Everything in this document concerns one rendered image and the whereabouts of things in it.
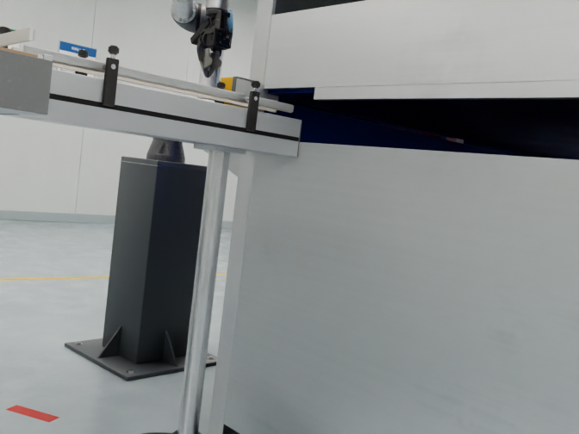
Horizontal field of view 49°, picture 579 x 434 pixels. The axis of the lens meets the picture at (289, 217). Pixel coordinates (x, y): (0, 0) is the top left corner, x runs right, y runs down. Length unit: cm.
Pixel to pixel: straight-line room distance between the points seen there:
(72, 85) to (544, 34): 86
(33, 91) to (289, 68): 79
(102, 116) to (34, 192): 581
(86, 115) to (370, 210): 63
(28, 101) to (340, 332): 84
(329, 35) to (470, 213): 58
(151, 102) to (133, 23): 625
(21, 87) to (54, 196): 613
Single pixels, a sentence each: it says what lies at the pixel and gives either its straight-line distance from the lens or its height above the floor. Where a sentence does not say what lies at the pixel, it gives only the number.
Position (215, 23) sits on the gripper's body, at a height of 125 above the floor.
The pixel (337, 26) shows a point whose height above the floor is 116.
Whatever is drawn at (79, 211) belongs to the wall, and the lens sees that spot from 729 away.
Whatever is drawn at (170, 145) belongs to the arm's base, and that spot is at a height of 85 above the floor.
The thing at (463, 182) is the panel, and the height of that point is 82.
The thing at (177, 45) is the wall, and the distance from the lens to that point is 785.
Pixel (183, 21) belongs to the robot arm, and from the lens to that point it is 260.
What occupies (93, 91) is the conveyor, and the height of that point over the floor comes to 91.
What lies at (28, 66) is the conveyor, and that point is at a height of 91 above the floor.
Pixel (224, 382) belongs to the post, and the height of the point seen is 20.
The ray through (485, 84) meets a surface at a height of 101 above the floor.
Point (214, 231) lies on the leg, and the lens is 150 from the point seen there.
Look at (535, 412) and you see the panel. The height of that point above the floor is 43.
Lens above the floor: 80
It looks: 4 degrees down
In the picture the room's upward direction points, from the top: 7 degrees clockwise
